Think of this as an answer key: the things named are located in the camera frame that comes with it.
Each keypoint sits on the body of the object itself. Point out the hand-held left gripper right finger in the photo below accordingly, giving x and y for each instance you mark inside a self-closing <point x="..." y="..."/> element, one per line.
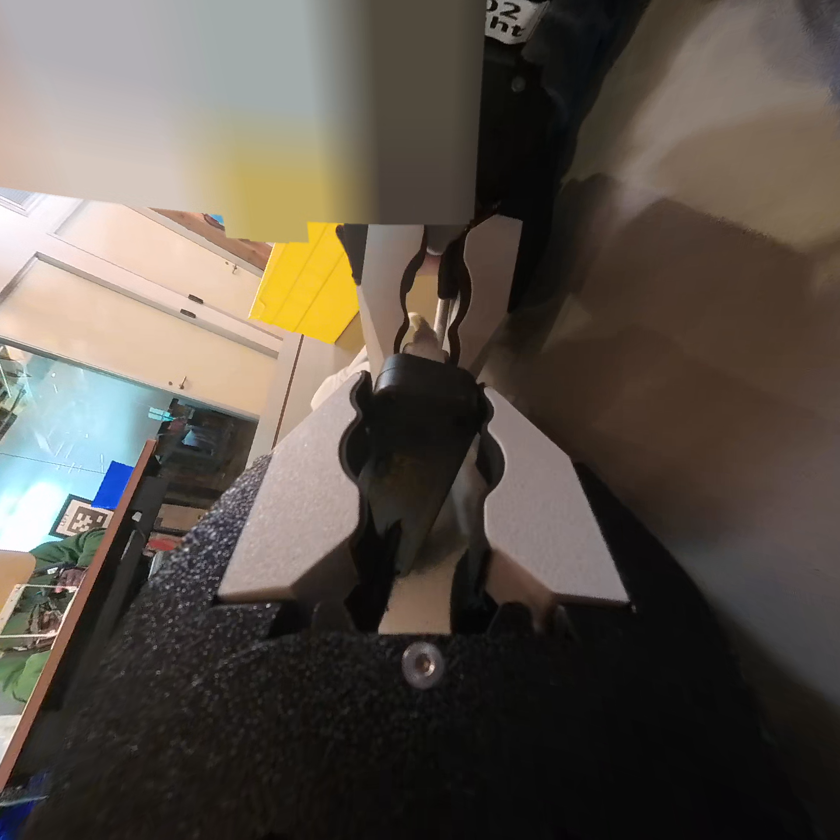
<point x="551" y="525"/>

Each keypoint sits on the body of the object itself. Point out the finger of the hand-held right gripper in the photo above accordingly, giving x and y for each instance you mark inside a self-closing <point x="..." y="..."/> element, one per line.
<point x="384" y="275"/>
<point x="492" y="275"/>

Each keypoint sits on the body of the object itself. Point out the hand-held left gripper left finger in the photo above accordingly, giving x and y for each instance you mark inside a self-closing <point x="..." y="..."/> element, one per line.
<point x="289" y="525"/>

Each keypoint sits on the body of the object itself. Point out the black power strip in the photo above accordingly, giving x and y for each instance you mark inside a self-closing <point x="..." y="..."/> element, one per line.
<point x="420" y="446"/>

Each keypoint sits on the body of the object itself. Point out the yellow plastic bin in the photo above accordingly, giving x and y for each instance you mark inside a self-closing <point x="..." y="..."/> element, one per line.
<point x="302" y="289"/>

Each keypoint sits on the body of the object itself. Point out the framed tag picture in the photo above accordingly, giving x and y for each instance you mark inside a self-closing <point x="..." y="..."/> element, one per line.
<point x="82" y="515"/>

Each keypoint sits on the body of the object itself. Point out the cream door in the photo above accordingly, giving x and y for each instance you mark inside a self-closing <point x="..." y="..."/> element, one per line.
<point x="131" y="328"/>
<point x="164" y="243"/>

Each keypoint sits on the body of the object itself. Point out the glass partition window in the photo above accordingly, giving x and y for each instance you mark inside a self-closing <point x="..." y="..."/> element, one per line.
<point x="65" y="446"/>

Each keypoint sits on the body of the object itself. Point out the bare plywood board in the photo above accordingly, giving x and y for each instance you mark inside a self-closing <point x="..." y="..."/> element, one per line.
<point x="13" y="571"/>

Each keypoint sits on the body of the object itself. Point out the wall air vent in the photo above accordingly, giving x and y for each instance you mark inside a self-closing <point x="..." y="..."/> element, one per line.
<point x="16" y="200"/>

